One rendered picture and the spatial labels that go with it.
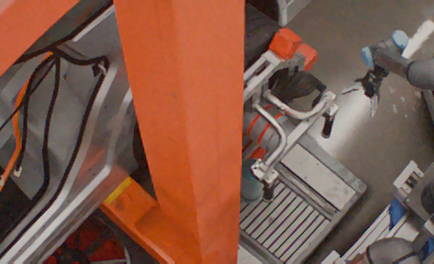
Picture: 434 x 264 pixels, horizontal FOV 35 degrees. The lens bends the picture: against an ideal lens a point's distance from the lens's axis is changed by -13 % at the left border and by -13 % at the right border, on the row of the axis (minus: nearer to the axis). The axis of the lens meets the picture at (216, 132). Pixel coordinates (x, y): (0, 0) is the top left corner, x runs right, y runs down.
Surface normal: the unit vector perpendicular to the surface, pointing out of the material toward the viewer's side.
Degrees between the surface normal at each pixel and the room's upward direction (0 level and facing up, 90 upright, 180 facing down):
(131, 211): 0
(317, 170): 0
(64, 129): 7
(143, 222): 36
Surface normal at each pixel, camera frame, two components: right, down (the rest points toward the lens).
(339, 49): -0.02, -0.44
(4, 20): 0.74, 0.60
